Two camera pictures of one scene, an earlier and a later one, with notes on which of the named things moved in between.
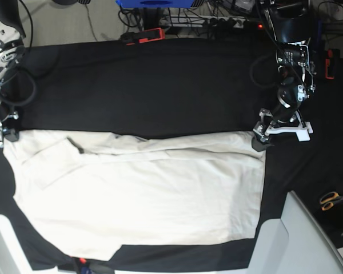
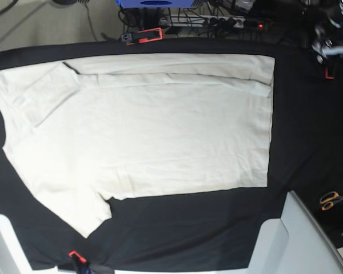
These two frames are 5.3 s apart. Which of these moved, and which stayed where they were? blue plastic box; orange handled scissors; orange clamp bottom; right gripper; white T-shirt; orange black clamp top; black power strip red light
Moved: orange clamp bottom; right gripper; white T-shirt
Stayed: orange black clamp top; blue plastic box; black power strip red light; orange handled scissors
